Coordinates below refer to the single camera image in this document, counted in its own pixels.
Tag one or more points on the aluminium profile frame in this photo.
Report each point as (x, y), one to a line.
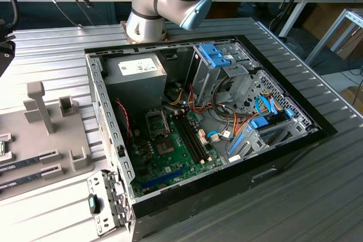
(326, 38)

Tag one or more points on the grey metal drive cage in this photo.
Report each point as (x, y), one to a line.
(239, 83)

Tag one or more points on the blue plastic card latch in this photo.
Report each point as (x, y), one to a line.
(236, 144)

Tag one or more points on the CPU with silver top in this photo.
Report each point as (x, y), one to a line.
(2, 149)

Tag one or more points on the white paper label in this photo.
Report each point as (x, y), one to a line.
(234, 159)

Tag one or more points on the brown cardboard sheet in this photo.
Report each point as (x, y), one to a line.
(351, 43)

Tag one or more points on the grey metal disk bay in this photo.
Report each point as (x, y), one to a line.
(256, 147)

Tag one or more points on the grey power supply unit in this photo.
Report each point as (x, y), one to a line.
(133, 89)

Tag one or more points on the black RAM slot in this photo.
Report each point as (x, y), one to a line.
(195, 139)
(188, 140)

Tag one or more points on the small blue clip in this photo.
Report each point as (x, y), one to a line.
(290, 113)

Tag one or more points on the green motherboard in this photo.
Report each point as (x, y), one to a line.
(187, 158)

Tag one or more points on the CPU socket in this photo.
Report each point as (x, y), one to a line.
(165, 147)

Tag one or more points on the large blue disk carrier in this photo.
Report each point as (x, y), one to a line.
(212, 55)

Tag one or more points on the silver rear slot bracket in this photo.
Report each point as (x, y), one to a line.
(96, 182)

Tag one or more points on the black latch teal button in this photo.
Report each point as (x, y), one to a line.
(93, 203)

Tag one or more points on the black open PC case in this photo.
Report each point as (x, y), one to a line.
(198, 196)

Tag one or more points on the brown cardboard carton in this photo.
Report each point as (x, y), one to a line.
(353, 97)

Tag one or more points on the dark RAM stick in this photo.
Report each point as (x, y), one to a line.
(22, 163)
(22, 180)

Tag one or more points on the grey parts rack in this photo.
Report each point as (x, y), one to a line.
(42, 140)

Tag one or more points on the blue expansion slot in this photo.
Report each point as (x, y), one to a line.
(164, 178)

